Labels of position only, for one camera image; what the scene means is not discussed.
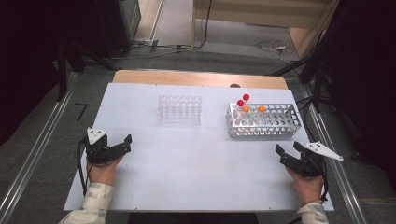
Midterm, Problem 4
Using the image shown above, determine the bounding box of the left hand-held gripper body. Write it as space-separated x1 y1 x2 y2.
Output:
85 127 124 165

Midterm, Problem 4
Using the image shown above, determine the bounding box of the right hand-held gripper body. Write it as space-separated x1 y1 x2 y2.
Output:
280 141 345 178

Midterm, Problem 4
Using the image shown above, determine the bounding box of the metal test tube rack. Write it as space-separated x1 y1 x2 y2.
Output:
226 103 303 138

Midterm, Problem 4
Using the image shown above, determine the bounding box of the orange-capped test tube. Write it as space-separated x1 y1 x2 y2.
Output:
256 105 267 124
241 105 251 124

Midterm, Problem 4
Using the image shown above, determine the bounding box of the clear plastic test tube rack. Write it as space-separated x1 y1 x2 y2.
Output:
157 94 203 126

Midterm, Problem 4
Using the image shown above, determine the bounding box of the person's left hand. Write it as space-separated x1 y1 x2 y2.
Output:
88 156 124 187

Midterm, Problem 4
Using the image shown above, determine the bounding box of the person's right hand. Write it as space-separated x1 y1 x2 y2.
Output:
286 167 325 206

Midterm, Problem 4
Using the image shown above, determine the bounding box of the black metal stand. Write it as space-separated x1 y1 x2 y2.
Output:
269 31 331 114
55 40 120 102

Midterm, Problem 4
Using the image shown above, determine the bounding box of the dark curtain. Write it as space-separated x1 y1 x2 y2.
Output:
323 0 396 190
0 0 98 147

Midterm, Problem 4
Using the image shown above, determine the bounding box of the person's dark clothing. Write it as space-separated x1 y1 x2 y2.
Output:
127 212 260 224

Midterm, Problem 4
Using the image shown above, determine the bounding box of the dark grey cabinet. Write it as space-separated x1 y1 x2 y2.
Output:
94 0 142 59

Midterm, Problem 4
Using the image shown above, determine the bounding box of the beige wooden furniture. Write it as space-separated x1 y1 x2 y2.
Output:
191 0 340 59

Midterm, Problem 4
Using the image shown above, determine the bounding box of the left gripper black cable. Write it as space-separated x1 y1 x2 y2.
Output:
76 135 94 198

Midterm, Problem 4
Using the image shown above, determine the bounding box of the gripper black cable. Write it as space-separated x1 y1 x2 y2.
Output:
319 160 330 203
76 135 94 198

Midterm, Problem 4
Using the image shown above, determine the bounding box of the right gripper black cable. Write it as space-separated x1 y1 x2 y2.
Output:
319 160 330 203

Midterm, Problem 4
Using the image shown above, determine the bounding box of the aluminium floor rail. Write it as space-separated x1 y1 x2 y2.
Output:
299 84 369 224
0 72 78 220

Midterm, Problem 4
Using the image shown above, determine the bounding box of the white floor cable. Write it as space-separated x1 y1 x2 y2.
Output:
255 38 301 65

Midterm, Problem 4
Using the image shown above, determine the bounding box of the black hanging cable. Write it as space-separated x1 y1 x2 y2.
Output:
191 0 215 50

